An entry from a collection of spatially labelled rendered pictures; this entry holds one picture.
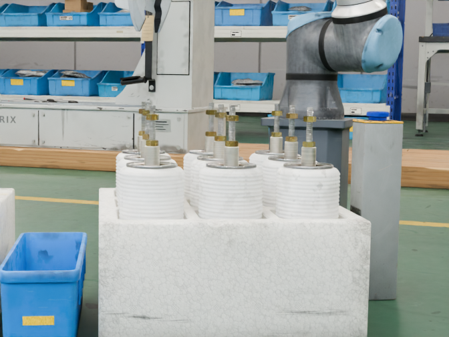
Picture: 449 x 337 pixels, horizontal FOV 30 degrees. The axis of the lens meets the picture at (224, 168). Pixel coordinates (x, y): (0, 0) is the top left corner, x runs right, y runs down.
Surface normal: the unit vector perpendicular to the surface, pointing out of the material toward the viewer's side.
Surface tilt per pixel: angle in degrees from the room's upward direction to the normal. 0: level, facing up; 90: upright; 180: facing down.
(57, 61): 90
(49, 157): 90
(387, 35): 97
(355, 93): 95
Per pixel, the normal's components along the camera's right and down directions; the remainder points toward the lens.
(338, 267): 0.15, 0.10
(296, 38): -0.74, 0.06
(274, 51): -0.29, 0.09
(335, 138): 0.47, 0.10
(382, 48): 0.76, 0.19
